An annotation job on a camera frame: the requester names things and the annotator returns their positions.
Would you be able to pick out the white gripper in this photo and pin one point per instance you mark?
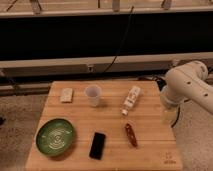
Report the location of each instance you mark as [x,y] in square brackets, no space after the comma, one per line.
[169,115]

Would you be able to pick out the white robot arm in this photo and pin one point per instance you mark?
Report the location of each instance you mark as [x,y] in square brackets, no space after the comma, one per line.
[185,81]

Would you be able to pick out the white plastic bottle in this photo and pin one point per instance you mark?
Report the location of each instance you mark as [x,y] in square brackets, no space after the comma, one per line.
[130,99]

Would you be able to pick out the black smartphone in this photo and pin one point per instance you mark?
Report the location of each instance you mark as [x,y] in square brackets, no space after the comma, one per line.
[97,146]

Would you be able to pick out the green patterned plate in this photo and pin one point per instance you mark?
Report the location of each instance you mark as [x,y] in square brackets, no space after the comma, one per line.
[55,137]

